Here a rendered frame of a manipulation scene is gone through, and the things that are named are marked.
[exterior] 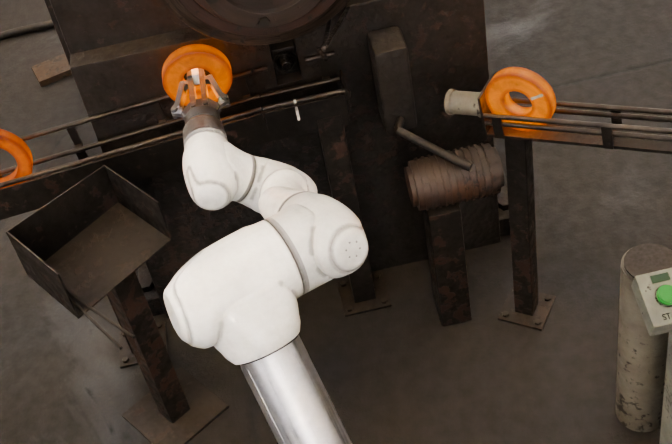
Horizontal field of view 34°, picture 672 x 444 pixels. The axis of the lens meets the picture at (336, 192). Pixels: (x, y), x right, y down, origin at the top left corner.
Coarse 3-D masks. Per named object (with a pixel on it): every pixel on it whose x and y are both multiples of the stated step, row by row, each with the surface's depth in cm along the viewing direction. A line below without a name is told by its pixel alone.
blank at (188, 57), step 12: (180, 48) 238; (192, 48) 238; (204, 48) 238; (168, 60) 239; (180, 60) 237; (192, 60) 238; (204, 60) 238; (216, 60) 239; (228, 60) 243; (168, 72) 239; (180, 72) 240; (216, 72) 241; (228, 72) 242; (168, 84) 241; (228, 84) 244
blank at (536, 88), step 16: (496, 80) 237; (512, 80) 234; (528, 80) 232; (544, 80) 234; (496, 96) 240; (528, 96) 235; (544, 96) 233; (496, 112) 243; (512, 112) 241; (528, 112) 239; (544, 112) 236
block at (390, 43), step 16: (384, 32) 249; (400, 32) 249; (384, 48) 245; (400, 48) 244; (384, 64) 246; (400, 64) 247; (384, 80) 249; (400, 80) 250; (384, 96) 252; (400, 96) 253; (384, 112) 255; (400, 112) 256; (384, 128) 260
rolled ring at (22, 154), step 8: (0, 136) 246; (8, 136) 247; (16, 136) 249; (0, 144) 247; (8, 144) 247; (16, 144) 248; (24, 144) 250; (16, 152) 249; (24, 152) 249; (16, 160) 250; (24, 160) 251; (32, 160) 254; (16, 168) 255; (24, 168) 252; (8, 176) 256; (16, 176) 253
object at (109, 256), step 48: (96, 192) 243; (144, 192) 233; (48, 240) 239; (96, 240) 242; (144, 240) 239; (48, 288) 232; (96, 288) 232; (144, 336) 255; (192, 384) 284; (144, 432) 275; (192, 432) 273
